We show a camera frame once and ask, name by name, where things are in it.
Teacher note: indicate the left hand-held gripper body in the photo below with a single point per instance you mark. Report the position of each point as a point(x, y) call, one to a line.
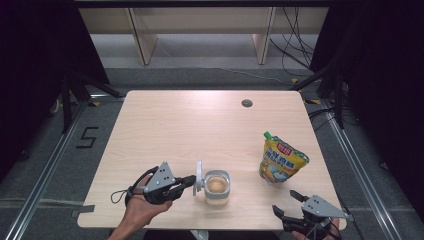
point(161, 178)

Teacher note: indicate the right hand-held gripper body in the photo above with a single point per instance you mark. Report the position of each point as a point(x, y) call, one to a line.
point(320, 208)

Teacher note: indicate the glass jar with grey lid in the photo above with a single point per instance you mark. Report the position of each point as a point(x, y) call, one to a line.
point(216, 185)

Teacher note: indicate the yellow spouted pouch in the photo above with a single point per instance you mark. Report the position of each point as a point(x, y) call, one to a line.
point(283, 160)

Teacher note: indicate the person's right hand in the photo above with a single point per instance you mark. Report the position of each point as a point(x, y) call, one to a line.
point(334, 225)

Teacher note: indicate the person's left hand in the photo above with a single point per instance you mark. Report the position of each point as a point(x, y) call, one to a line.
point(143, 208)

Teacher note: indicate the grey table leg base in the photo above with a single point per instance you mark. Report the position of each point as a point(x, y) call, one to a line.
point(200, 235)

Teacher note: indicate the grey tape strip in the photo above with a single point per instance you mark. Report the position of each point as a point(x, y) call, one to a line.
point(85, 209)

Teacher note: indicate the yellow tape piece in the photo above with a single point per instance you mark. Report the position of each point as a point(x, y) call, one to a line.
point(313, 101)
point(95, 104)
point(295, 81)

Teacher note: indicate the black metal stand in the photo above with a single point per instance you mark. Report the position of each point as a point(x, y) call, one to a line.
point(66, 106)
point(339, 100)

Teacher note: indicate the black curtain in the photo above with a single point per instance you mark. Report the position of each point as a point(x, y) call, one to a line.
point(30, 66)
point(383, 83)

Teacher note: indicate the aluminium floor rail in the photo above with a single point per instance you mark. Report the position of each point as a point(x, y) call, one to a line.
point(43, 180)
point(360, 173)

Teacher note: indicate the light wooden desk frame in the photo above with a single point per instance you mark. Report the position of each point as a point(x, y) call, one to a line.
point(143, 46)

